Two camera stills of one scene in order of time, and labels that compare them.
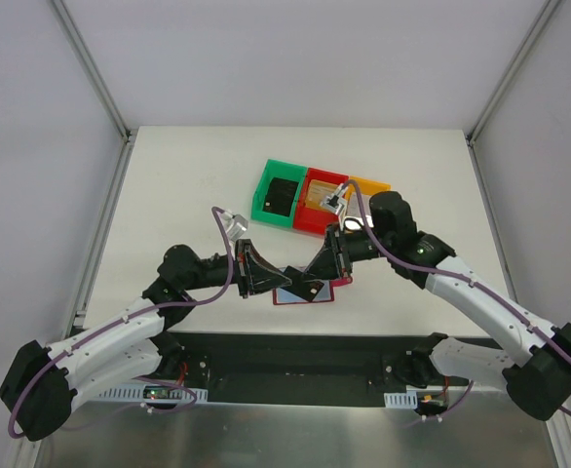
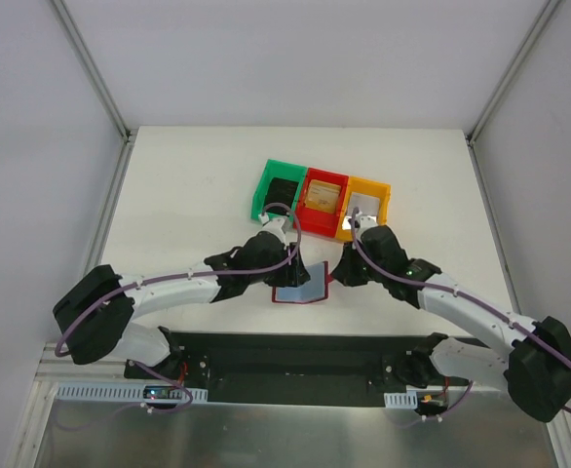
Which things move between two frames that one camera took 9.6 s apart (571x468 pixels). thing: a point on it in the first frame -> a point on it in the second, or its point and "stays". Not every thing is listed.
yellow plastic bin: x=365 y=186 stays
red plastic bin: x=314 y=219 stays
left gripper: x=242 y=268 -> x=290 y=274
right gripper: x=337 y=253 -> x=350 y=272
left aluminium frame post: x=93 y=68 stays
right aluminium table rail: x=510 y=286 stays
